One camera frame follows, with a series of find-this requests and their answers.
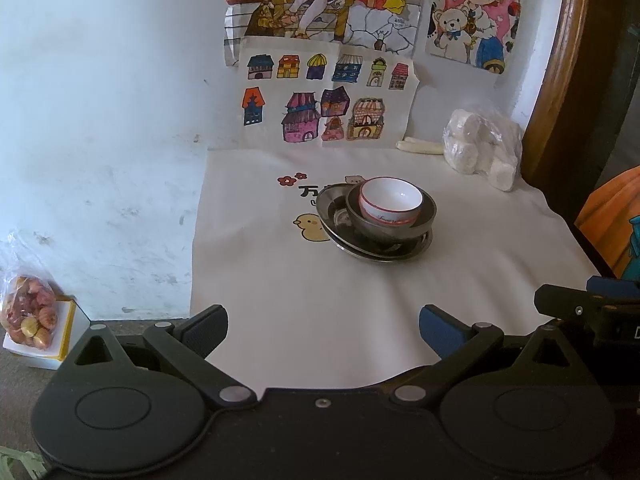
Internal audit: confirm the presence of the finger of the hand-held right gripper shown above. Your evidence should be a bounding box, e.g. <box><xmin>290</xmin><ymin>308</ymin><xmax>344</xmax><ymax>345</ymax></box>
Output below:
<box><xmin>534</xmin><ymin>284</ymin><xmax>608</xmax><ymax>331</ymax></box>
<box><xmin>587</xmin><ymin>275</ymin><xmax>640</xmax><ymax>306</ymax></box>

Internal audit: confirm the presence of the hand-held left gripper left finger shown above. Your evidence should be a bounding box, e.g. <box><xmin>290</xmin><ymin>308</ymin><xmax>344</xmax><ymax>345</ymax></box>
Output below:
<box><xmin>62</xmin><ymin>305</ymin><xmax>258</xmax><ymax>406</ymax></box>

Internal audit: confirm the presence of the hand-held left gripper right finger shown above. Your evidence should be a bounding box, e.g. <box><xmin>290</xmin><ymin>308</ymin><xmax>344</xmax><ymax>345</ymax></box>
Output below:
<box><xmin>387</xmin><ymin>305</ymin><xmax>586</xmax><ymax>406</ymax></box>

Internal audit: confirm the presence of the steel plate with blue label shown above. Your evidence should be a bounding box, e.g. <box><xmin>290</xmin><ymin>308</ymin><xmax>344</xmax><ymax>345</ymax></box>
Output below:
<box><xmin>316</xmin><ymin>184</ymin><xmax>434</xmax><ymax>262</ymax></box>

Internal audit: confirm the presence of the deep stainless steel bowl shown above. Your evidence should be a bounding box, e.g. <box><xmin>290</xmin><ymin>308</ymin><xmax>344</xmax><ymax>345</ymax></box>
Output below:
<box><xmin>345</xmin><ymin>182</ymin><xmax>437</xmax><ymax>242</ymax></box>

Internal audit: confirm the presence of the white bowl with red rim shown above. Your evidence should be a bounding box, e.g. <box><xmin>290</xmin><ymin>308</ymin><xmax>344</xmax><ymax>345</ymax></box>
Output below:
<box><xmin>358</xmin><ymin>176</ymin><xmax>424</xmax><ymax>227</ymax></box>

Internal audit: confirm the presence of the wide stainless steel bowl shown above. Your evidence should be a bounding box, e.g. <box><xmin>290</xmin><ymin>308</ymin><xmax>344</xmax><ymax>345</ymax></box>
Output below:
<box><xmin>320</xmin><ymin>187</ymin><xmax>432</xmax><ymax>252</ymax></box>

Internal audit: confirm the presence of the orange and blue cloth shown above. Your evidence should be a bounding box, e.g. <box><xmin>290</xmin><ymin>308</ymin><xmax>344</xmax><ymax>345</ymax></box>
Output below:
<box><xmin>575</xmin><ymin>165</ymin><xmax>640</xmax><ymax>281</ymax></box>

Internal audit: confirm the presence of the white printed table cloth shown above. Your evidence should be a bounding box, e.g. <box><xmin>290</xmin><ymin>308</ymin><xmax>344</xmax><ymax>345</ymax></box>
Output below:
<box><xmin>189</xmin><ymin>146</ymin><xmax>608</xmax><ymax>401</ymax></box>

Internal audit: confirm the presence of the white and yellow box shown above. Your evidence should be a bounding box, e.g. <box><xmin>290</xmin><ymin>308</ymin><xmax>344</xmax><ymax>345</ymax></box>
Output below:
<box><xmin>2</xmin><ymin>297</ymin><xmax>78</xmax><ymax>371</ymax></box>

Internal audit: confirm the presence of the bag of white buns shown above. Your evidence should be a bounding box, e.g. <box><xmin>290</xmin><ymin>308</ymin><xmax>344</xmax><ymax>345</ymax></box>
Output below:
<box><xmin>475</xmin><ymin>112</ymin><xmax>524</xmax><ymax>193</ymax></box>

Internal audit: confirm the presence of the bag of red fruit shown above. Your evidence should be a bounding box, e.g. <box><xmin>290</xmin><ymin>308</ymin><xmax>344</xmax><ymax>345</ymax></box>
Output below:
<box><xmin>0</xmin><ymin>232</ymin><xmax>61</xmax><ymax>353</ymax></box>

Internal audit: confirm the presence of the clear plastic bag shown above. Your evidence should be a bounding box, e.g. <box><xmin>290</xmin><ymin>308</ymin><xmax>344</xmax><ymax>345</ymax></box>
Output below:
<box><xmin>442</xmin><ymin>109</ymin><xmax>482</xmax><ymax>176</ymax></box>

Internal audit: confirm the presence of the colourful houses drawing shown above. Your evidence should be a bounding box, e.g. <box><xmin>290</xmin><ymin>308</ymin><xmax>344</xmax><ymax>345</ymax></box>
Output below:
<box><xmin>239</xmin><ymin>35</ymin><xmax>421</xmax><ymax>150</ymax></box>

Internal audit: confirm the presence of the teddy bear drawing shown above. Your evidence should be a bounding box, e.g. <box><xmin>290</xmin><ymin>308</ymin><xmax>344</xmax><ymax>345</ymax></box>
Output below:
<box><xmin>425</xmin><ymin>0</ymin><xmax>531</xmax><ymax>76</ymax></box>

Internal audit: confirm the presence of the brown wooden frame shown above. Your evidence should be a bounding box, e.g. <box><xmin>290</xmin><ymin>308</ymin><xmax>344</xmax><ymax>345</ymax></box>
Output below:
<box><xmin>520</xmin><ymin>0</ymin><xmax>640</xmax><ymax>186</ymax></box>

